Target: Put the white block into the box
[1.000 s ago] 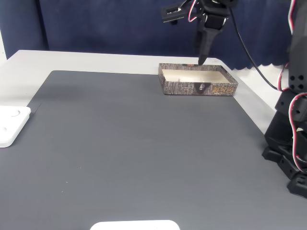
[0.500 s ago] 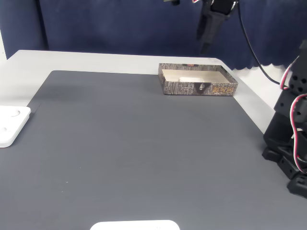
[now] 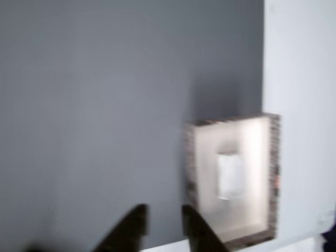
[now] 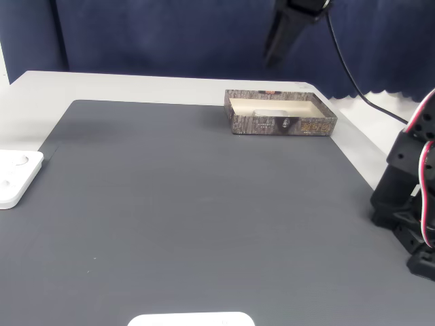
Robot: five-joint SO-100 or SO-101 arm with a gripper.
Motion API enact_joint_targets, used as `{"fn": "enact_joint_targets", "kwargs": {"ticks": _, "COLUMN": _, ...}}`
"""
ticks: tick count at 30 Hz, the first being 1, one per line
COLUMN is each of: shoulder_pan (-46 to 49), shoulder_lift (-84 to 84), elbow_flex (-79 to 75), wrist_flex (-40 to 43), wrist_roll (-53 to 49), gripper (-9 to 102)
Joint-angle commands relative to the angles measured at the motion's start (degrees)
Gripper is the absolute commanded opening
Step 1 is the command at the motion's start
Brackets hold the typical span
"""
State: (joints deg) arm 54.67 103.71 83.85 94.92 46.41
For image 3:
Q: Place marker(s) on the white block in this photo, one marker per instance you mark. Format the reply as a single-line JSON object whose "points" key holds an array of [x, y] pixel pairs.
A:
{"points": [[229, 178]]}

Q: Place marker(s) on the bark-patterned cardboard box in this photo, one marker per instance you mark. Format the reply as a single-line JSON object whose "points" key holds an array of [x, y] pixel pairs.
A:
{"points": [[204, 170]]}

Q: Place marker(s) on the dark blue curtain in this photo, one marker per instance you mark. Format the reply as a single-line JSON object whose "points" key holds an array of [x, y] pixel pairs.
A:
{"points": [[331, 237]]}

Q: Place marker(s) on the dark grey table mat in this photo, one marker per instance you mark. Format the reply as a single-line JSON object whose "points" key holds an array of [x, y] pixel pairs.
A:
{"points": [[92, 105]]}

